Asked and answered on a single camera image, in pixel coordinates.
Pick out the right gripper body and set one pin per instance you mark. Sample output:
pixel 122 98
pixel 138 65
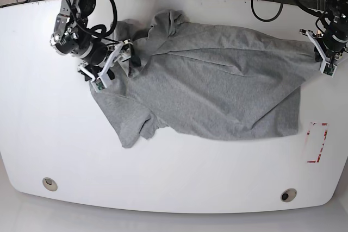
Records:
pixel 108 61

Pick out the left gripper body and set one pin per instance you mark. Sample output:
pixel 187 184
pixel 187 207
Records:
pixel 331 49

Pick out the grey t-shirt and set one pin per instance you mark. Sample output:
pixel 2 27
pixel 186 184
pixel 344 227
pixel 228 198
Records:
pixel 216 82

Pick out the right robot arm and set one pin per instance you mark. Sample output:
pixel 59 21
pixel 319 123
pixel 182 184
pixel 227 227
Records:
pixel 71 33

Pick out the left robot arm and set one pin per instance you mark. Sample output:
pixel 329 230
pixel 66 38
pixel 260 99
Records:
pixel 334 21

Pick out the red tape rectangle marking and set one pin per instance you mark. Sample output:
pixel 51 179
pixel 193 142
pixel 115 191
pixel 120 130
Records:
pixel 315 141

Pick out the left table grommet hole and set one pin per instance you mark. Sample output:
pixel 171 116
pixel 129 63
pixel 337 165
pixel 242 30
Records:
pixel 49 184

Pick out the table grommet hole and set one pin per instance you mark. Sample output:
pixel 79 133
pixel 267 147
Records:
pixel 49 184
pixel 288 195

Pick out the right table grommet hole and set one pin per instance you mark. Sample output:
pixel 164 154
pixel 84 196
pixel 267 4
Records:
pixel 288 195

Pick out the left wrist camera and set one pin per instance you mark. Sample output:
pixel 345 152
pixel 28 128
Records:
pixel 328 69

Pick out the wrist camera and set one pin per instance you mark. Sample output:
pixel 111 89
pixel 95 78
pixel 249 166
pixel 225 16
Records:
pixel 101 83
pixel 328 69

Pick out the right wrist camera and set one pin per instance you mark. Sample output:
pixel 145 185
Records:
pixel 101 83

